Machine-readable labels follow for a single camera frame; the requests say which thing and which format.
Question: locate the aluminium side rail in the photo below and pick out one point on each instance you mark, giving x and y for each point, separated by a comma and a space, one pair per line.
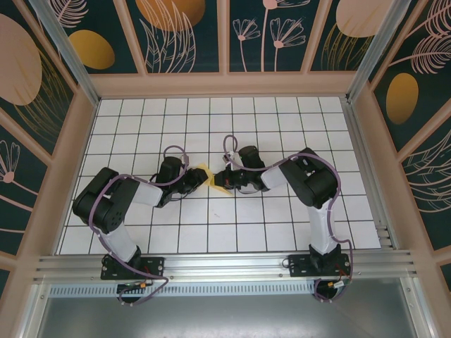
356, 141

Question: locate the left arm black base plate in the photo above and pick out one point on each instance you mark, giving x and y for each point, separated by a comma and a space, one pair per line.
155, 267

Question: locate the small circuit board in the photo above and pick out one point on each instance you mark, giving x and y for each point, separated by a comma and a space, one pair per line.
132, 286
338, 284

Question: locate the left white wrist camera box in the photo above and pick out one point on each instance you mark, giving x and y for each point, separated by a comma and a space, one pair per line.
185, 160

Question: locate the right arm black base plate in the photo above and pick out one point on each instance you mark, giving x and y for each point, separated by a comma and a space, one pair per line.
297, 265

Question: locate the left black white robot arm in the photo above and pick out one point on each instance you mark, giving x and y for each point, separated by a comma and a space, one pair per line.
98, 211

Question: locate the aluminium frame post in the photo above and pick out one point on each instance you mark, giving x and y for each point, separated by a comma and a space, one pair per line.
375, 53
70, 53

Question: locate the long aluminium mounting rail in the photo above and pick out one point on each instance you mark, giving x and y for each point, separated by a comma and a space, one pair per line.
225, 262

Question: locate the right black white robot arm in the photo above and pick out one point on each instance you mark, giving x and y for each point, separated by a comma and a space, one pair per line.
310, 183

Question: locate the grey metal shelf panel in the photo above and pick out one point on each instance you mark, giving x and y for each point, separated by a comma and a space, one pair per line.
225, 317

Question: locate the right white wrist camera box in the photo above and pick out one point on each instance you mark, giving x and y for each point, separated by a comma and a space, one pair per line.
233, 160

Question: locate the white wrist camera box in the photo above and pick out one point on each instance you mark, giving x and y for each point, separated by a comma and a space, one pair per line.
233, 160
185, 160

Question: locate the yellow cloth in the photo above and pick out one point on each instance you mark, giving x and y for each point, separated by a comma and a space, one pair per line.
210, 181

